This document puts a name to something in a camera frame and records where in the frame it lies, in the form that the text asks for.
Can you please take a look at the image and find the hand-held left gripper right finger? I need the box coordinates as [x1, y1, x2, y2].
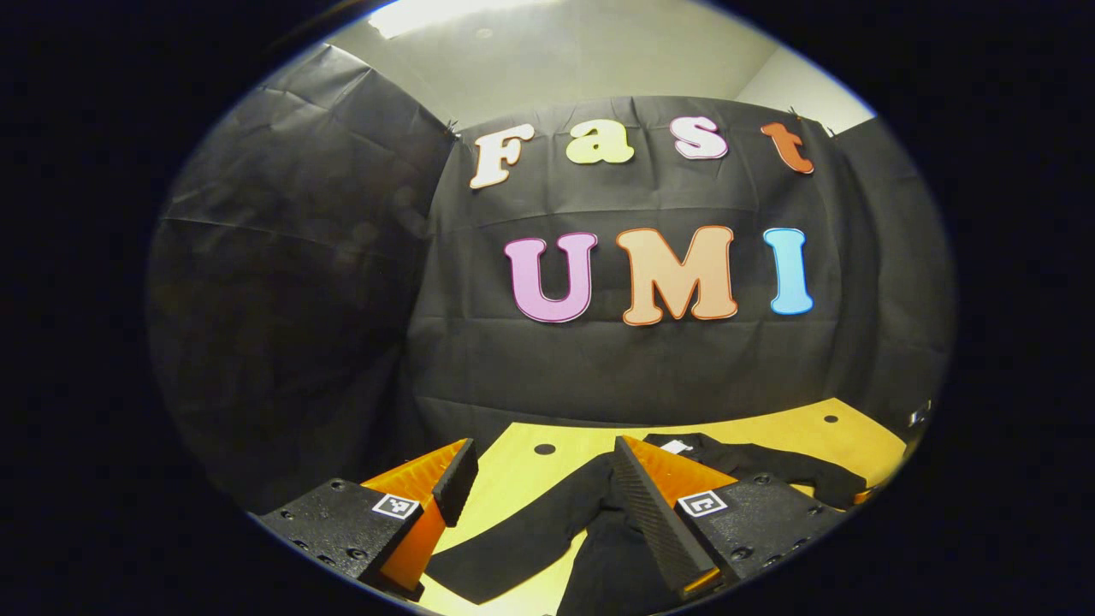
[612, 435, 849, 601]

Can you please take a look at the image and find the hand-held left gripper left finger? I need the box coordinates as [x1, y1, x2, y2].
[255, 438, 481, 602]

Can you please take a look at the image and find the black long-sleeved garment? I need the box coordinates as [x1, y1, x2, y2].
[424, 431, 870, 616]

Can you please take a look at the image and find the black backdrop cloth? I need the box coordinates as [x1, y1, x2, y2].
[145, 43, 956, 516]

